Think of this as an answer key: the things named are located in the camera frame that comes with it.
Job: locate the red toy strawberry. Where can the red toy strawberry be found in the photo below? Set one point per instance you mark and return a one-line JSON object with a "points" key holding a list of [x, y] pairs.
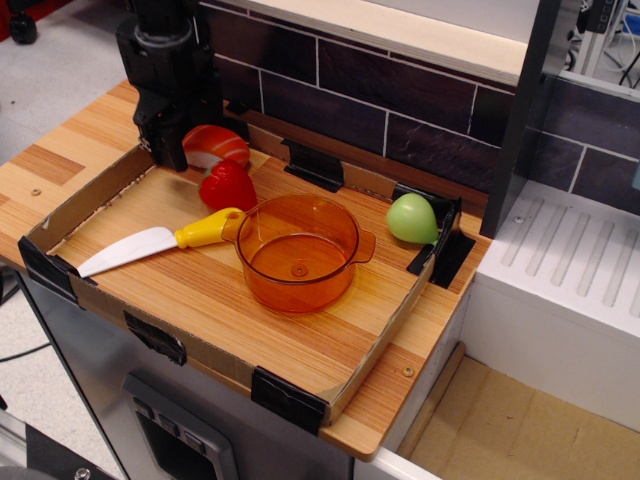
{"points": [[227, 184]]}

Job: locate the salmon sushi toy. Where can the salmon sushi toy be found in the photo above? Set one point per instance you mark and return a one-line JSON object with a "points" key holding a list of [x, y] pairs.
{"points": [[207, 145]]}

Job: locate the silver toy oven front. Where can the silver toy oven front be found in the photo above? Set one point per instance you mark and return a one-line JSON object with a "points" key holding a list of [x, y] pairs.
{"points": [[164, 420]]}

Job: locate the orange transparent plastic pot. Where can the orange transparent plastic pot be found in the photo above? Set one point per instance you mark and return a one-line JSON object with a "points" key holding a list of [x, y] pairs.
{"points": [[299, 253]]}

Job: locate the dark grey vertical post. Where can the dark grey vertical post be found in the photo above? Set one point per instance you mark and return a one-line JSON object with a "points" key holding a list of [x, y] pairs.
{"points": [[544, 60]]}

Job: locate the green toy pear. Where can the green toy pear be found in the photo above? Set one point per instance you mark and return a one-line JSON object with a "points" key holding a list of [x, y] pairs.
{"points": [[411, 218]]}

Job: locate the cardboard fence with black tape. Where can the cardboard fence with black tape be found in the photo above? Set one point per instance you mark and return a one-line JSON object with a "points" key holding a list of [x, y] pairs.
{"points": [[86, 185]]}

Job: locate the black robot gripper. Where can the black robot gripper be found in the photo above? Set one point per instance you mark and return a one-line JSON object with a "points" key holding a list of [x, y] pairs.
{"points": [[171, 66]]}

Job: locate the yellow handled toy knife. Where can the yellow handled toy knife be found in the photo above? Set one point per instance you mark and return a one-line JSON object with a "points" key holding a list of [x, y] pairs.
{"points": [[155, 240]]}

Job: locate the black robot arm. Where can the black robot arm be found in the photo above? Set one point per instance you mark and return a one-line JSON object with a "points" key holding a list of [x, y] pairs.
{"points": [[148, 10]]}

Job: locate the black wheel caster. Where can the black wheel caster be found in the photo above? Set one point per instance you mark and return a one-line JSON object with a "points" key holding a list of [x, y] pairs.
{"points": [[22, 29]]}

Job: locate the white toy sink drainboard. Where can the white toy sink drainboard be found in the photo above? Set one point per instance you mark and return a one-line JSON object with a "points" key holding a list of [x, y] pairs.
{"points": [[555, 302]]}

